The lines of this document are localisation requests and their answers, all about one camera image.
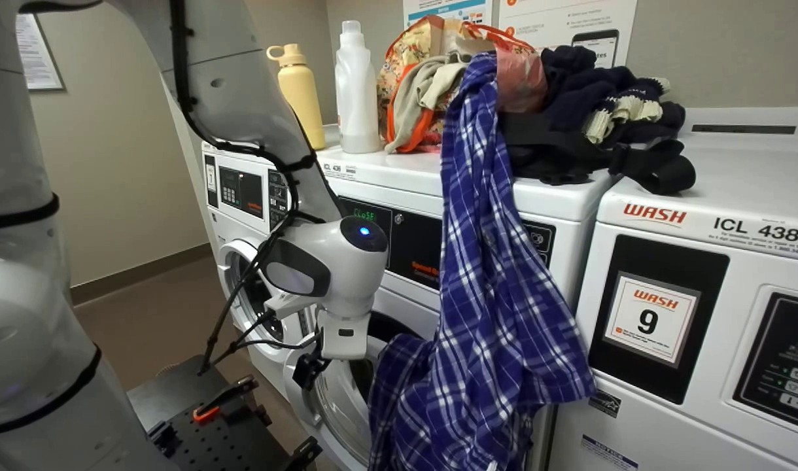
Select black clothes pile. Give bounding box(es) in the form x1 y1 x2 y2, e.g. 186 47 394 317
499 47 696 197

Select yellow water bottle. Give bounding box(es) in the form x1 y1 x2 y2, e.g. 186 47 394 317
267 43 324 149

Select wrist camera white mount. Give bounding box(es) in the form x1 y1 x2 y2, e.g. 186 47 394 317
261 293 318 319

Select white washing machine number nine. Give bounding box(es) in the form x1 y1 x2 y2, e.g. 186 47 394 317
546 107 798 471

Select middle washer round door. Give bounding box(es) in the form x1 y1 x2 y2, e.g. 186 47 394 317
283 349 377 471

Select beige cloth in bag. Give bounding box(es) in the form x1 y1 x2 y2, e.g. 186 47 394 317
386 57 463 156

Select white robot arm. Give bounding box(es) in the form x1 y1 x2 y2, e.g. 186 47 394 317
0 0 384 471

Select framed wall poster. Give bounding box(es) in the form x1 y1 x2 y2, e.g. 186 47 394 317
15 13 64 93

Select white detergent jug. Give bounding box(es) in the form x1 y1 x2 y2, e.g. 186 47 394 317
335 22 380 156

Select white washing machine far side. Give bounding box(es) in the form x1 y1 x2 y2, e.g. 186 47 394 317
198 123 342 378

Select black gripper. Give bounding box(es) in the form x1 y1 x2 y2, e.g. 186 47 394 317
292 352 329 390

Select white washing machine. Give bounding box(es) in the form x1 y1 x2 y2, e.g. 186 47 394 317
313 141 622 471
198 123 342 378

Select middle white washing machine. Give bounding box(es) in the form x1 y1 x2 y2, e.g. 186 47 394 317
313 141 622 471

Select wall instruction poster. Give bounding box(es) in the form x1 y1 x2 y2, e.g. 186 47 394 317
403 0 637 69

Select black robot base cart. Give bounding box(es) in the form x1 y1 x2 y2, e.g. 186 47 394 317
127 356 321 471

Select blue plaid trousers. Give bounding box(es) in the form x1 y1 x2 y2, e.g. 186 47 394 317
368 57 593 471

